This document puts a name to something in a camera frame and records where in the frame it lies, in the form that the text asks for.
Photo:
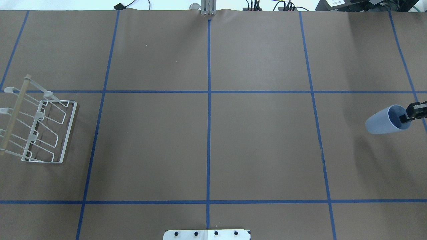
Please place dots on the aluminium frame post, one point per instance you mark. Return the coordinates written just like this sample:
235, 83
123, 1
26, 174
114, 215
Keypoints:
208, 7

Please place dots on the blue plastic cup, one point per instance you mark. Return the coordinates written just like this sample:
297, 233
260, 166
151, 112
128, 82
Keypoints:
387, 121

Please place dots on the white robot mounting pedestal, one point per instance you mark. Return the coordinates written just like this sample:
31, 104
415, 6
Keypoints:
208, 234

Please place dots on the white wire cup holder rack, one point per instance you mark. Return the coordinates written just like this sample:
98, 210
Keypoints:
39, 124

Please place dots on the small black puck device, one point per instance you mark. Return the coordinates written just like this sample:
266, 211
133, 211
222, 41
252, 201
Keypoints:
119, 7

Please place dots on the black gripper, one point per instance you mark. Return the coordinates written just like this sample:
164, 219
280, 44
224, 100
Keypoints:
417, 111

